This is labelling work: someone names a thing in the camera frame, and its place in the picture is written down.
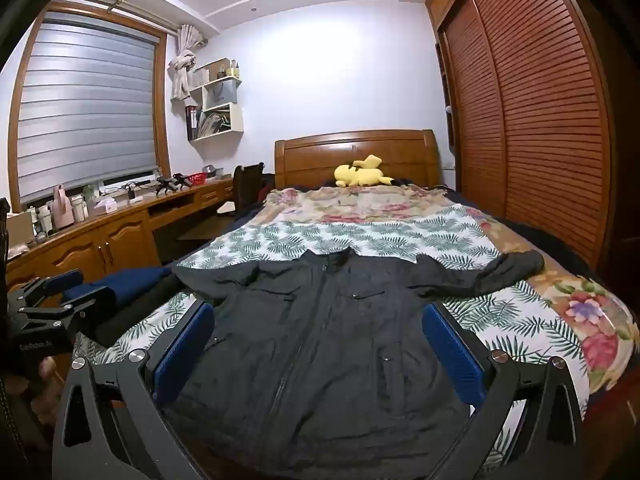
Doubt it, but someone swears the dark desk chair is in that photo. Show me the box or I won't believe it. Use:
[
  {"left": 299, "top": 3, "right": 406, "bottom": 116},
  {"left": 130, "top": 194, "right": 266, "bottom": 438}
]
[{"left": 217, "top": 162, "right": 266, "bottom": 218}]

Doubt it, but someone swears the black jacket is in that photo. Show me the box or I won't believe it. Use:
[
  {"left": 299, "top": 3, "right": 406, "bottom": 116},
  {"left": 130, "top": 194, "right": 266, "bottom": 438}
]
[{"left": 172, "top": 249, "right": 546, "bottom": 480}]

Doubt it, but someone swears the person's left hand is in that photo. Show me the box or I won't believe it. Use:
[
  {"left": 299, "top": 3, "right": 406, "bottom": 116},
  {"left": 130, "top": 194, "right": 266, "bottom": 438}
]
[{"left": 30, "top": 357, "right": 63, "bottom": 426}]

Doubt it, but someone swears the wooden louvred wardrobe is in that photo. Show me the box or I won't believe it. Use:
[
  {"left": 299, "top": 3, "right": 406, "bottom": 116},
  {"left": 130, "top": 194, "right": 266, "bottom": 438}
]
[{"left": 426, "top": 0, "right": 621, "bottom": 271}]

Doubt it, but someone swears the white wall shelf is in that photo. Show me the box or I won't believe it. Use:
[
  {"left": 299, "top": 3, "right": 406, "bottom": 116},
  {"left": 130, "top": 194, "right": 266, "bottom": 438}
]
[{"left": 185, "top": 59, "right": 245, "bottom": 142}]

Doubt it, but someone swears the yellow plush toy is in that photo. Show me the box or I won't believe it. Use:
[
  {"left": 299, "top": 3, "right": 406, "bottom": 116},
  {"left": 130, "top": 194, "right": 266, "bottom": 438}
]
[{"left": 334, "top": 155, "right": 393, "bottom": 188}]

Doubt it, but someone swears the cardboard box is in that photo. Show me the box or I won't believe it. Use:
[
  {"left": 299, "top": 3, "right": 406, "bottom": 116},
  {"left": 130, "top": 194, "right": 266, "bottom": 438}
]
[{"left": 7, "top": 212, "right": 34, "bottom": 246}]

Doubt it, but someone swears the leaf-print blanket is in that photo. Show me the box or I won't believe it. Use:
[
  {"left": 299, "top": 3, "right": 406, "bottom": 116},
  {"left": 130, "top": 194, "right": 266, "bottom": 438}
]
[{"left": 75, "top": 220, "right": 591, "bottom": 471}]

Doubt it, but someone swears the wooden desk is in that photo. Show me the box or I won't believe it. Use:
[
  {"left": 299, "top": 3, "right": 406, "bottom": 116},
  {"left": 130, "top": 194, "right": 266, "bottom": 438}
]
[{"left": 5, "top": 175, "right": 236, "bottom": 291}]

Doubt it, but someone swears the grey window blind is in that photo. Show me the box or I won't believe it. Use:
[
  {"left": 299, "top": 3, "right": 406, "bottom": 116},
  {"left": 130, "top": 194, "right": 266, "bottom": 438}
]
[{"left": 17, "top": 19, "right": 157, "bottom": 203}]

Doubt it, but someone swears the wooden window frame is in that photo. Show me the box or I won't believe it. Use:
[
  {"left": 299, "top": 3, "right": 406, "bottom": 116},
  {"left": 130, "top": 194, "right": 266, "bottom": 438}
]
[{"left": 7, "top": 0, "right": 171, "bottom": 213}]

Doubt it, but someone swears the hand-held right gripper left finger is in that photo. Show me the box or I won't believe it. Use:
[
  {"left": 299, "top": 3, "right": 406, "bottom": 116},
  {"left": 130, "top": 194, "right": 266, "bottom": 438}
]
[{"left": 52, "top": 300, "right": 216, "bottom": 480}]

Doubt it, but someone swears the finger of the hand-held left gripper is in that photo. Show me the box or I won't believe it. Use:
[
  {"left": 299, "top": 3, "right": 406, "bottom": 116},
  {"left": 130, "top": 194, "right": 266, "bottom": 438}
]
[
  {"left": 19, "top": 287, "right": 118, "bottom": 335},
  {"left": 9, "top": 269, "right": 84, "bottom": 311}
]

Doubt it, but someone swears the pink bottle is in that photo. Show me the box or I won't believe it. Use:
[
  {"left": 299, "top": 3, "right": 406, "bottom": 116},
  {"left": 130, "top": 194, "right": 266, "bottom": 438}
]
[{"left": 52, "top": 185, "right": 73, "bottom": 231}]

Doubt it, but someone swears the grey paper bag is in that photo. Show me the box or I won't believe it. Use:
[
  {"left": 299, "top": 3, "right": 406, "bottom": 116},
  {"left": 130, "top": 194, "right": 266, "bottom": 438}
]
[{"left": 202, "top": 80, "right": 236, "bottom": 110}]

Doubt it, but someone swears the floral blanket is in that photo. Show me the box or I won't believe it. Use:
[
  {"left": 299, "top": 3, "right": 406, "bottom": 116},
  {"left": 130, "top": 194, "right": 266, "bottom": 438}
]
[{"left": 262, "top": 184, "right": 640, "bottom": 396}]

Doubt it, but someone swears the curtain rod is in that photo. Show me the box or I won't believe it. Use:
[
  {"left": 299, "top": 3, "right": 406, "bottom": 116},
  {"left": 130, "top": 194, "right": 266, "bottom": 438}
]
[{"left": 57, "top": 0, "right": 207, "bottom": 42}]

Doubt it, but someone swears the wooden bed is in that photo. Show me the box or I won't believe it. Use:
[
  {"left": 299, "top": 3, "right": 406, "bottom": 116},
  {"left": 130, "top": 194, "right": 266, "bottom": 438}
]
[{"left": 95, "top": 130, "right": 640, "bottom": 480}]

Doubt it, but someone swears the stack of books and papers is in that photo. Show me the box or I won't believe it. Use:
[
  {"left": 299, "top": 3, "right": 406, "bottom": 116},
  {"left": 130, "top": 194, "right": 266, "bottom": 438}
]
[{"left": 197, "top": 110, "right": 233, "bottom": 138}]

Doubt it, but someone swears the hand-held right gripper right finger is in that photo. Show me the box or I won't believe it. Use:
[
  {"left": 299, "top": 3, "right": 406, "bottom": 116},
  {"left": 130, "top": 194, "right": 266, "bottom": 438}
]
[{"left": 421, "top": 302, "right": 586, "bottom": 480}]

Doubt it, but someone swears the tied beige curtain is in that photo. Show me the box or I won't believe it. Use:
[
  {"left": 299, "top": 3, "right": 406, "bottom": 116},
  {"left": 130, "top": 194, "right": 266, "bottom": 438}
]
[{"left": 169, "top": 25, "right": 207, "bottom": 101}]

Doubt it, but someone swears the folded navy garment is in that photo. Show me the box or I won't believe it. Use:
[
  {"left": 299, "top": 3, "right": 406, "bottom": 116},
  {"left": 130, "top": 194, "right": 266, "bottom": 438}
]
[{"left": 60, "top": 266, "right": 176, "bottom": 311}]

